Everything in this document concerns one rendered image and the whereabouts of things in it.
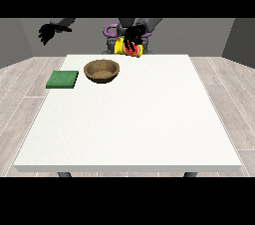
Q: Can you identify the green square pad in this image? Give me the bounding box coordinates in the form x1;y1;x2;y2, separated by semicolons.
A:
45;70;80;90

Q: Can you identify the brown wooden bowl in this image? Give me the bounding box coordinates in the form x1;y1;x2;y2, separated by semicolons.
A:
83;59;121;85

